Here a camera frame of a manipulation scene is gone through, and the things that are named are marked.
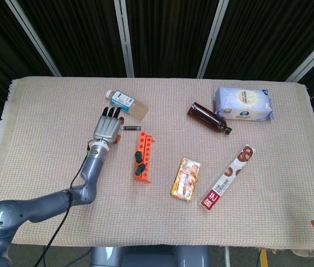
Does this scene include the beige woven tablecloth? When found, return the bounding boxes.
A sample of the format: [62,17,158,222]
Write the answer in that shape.
[0,76,314,251]

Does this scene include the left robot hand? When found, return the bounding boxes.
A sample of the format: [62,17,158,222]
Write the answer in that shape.
[92,106,125,145]

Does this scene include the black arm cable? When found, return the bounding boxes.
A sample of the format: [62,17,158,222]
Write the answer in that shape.
[33,150,91,267]

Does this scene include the clear bottle blue label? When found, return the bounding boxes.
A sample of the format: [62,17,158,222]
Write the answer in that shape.
[105,89,149,121]

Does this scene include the orange tool rack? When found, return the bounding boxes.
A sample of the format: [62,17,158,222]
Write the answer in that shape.
[133,130,156,184]

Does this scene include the long white red box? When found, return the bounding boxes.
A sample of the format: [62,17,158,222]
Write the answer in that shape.
[200,144,257,212]

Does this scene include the white partition frame post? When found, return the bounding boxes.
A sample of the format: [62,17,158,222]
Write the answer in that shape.
[286,36,314,83]
[197,0,230,79]
[5,0,62,77]
[114,0,135,78]

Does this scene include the blue white tissue pack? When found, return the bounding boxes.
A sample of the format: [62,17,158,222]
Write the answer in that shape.
[214,86,274,121]

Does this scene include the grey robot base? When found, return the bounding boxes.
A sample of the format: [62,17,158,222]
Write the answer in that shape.
[89,246,210,267]

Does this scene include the yellow food packet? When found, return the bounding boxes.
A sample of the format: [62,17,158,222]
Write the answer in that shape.
[170,157,202,202]

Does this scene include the brown tea bottle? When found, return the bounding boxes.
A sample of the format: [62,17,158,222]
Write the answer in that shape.
[187,102,233,136]

